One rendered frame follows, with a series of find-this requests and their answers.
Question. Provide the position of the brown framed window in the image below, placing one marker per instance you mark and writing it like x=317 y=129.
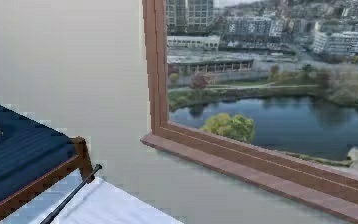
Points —
x=260 y=100

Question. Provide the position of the white flat table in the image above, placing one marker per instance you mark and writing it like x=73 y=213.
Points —
x=103 y=206

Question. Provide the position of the thin black rod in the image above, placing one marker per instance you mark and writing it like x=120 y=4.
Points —
x=70 y=197

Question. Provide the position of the blue bed with wooden frame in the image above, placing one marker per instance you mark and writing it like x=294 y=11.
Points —
x=23 y=156

